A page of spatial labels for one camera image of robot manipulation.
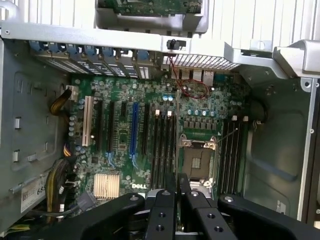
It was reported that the black RAM slot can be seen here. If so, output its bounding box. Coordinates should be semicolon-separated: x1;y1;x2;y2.
219;116;237;195
157;111;166;187
229;117;245;196
169;112;178;175
224;116;240;196
163;111;173;176
150;109;160;186
234;117;249;197

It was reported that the long black expansion slot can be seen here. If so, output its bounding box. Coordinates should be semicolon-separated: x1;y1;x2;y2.
93;98;104;149
106;101;115;151
141;103;151;155

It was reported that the blue expansion slot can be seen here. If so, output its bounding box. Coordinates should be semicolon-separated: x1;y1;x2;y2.
130;101;139;156

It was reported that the white expansion slot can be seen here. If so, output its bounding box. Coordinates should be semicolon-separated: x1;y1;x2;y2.
81;95;94;148

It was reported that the open metal socket cover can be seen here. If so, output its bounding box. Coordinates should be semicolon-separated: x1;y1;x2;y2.
188;178;216;201

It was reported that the metal CPU socket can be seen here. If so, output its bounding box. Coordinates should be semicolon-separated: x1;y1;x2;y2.
178;133;220;191

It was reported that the silver chipset heatsink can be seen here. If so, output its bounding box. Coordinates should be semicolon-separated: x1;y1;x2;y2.
94;173;120;200

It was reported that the thin metal locking lever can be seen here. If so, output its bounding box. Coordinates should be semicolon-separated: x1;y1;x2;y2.
216;127;239;144

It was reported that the green Dell motherboard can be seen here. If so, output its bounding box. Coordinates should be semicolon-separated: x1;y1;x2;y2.
66;73;251;203

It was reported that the silver metal PC case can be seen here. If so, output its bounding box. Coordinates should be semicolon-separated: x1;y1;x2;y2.
0;19;320;231

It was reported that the white power supply label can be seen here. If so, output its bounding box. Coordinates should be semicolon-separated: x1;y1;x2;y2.
20;178;48;214

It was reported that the silver rear port block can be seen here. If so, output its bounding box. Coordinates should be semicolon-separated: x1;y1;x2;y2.
159;62;215;84

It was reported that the green circuit card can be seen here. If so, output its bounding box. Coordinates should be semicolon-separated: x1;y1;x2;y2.
98;0;202;18

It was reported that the black wire connector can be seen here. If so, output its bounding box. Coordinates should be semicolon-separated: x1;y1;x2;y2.
79;191;96;209

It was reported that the thick yellow black wire bundle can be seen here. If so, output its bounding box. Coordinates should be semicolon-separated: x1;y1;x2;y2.
45;159;76;219

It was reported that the thin red wire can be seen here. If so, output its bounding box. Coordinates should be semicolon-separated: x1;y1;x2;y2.
168;53;210;99

